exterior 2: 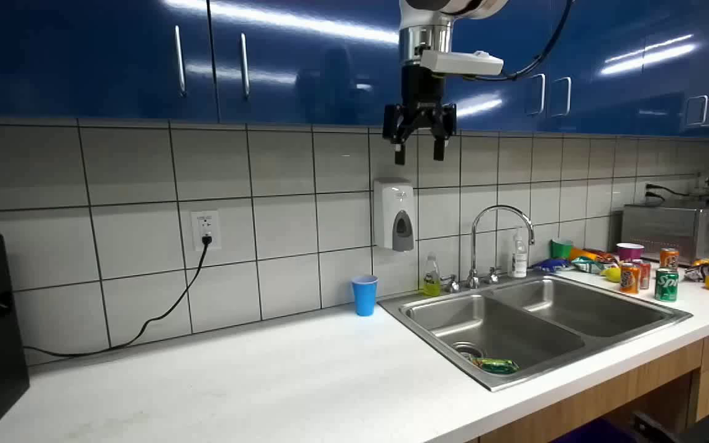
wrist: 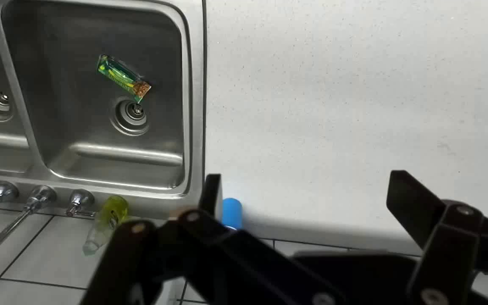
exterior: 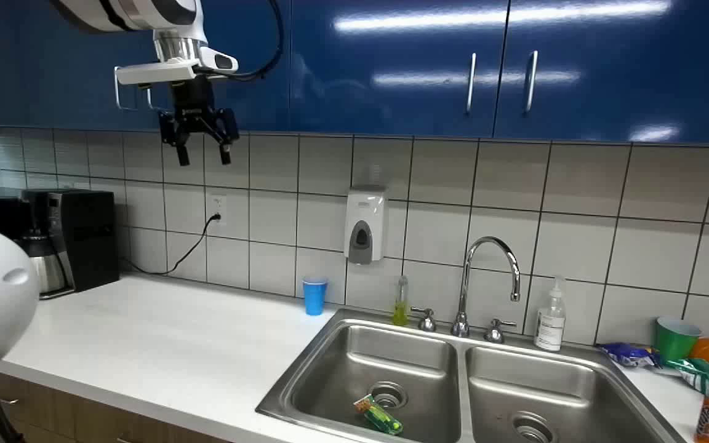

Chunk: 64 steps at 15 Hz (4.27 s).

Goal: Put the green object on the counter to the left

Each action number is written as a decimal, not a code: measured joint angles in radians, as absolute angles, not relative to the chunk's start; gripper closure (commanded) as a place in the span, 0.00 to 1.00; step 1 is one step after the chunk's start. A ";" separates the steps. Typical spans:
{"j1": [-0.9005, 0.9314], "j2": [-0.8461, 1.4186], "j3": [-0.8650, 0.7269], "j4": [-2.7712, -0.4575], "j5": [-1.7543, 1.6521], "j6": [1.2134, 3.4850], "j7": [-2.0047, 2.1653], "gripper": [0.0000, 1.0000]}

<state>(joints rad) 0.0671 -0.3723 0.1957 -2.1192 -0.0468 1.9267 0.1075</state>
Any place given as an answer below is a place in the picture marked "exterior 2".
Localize stainless steel double sink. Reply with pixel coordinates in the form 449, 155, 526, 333
380, 270, 695, 393

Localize silver cabinet handle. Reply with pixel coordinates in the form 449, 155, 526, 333
686, 92, 709, 131
556, 73, 577, 119
174, 22, 191, 99
238, 32, 254, 101
532, 72, 549, 119

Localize orange snack bag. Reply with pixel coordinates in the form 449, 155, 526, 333
570, 247, 611, 264

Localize red soda can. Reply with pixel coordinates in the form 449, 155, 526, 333
636, 258, 656, 292

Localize green soda can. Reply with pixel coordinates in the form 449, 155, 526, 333
654, 267, 682, 306

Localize clear pump soap bottle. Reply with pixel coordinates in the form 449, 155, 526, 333
511, 232, 532, 281

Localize white wall soap dispenser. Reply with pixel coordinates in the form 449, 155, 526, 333
373, 181, 418, 253

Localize green snack packet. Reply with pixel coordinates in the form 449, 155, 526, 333
475, 354, 522, 376

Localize black appliance cord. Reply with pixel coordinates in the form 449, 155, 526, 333
644, 181, 707, 205

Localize white wall outlet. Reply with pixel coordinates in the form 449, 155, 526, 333
191, 209, 222, 248

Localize green dish soap bottle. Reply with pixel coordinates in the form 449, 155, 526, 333
418, 253, 446, 299

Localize blue snack bag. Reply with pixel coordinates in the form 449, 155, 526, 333
534, 258, 572, 279

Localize black power cord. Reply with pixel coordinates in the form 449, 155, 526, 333
23, 235, 215, 363

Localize chrome gooseneck faucet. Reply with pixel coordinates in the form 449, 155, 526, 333
441, 203, 538, 295

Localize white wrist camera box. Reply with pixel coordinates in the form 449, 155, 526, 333
414, 46, 507, 82

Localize green plastic cup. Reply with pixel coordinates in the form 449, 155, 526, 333
546, 240, 577, 267

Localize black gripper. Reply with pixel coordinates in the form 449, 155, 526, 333
383, 64, 460, 167

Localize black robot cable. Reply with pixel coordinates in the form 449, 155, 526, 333
500, 0, 577, 83

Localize stainless toaster oven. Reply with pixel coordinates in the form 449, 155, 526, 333
620, 200, 709, 264

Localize blue plastic cup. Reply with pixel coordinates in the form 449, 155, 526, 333
347, 276, 383, 320

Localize green snack bag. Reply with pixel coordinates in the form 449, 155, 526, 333
572, 256, 613, 276

